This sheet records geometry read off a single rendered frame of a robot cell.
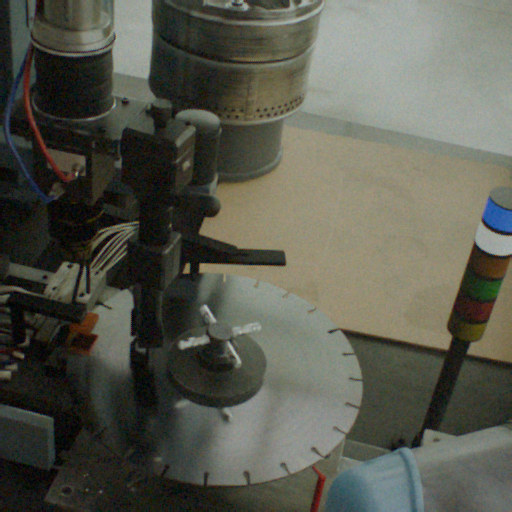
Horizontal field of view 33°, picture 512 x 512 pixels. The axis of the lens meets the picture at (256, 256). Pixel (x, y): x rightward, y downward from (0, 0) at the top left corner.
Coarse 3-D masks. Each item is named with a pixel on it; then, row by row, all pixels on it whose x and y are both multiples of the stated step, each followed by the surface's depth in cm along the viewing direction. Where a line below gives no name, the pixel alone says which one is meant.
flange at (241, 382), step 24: (192, 336) 100; (240, 336) 101; (168, 360) 97; (192, 360) 97; (216, 360) 96; (240, 360) 98; (264, 360) 99; (192, 384) 94; (216, 384) 95; (240, 384) 95
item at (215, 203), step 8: (136, 192) 79; (144, 192) 78; (152, 192) 78; (160, 192) 78; (168, 192) 78; (192, 192) 77; (144, 200) 79; (152, 200) 78; (160, 200) 78; (168, 200) 78; (176, 200) 77; (184, 200) 77; (192, 200) 76; (200, 200) 76; (208, 200) 76; (216, 200) 76; (184, 208) 77; (192, 208) 76; (200, 208) 76; (208, 208) 76; (216, 208) 76; (208, 216) 77
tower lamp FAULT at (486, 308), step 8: (456, 296) 103; (464, 296) 101; (456, 304) 103; (464, 304) 101; (472, 304) 100; (480, 304) 100; (488, 304) 100; (456, 312) 103; (464, 312) 102; (472, 312) 101; (480, 312) 101; (488, 312) 101; (472, 320) 102; (480, 320) 102
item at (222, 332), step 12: (204, 312) 98; (216, 324) 96; (228, 324) 96; (252, 324) 97; (204, 336) 95; (216, 336) 94; (228, 336) 95; (180, 348) 94; (216, 348) 95; (228, 348) 94
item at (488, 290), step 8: (464, 272) 101; (464, 280) 100; (472, 280) 99; (480, 280) 98; (488, 280) 98; (496, 280) 98; (464, 288) 100; (472, 288) 99; (480, 288) 99; (488, 288) 99; (496, 288) 99; (472, 296) 100; (480, 296) 99; (488, 296) 99; (496, 296) 100
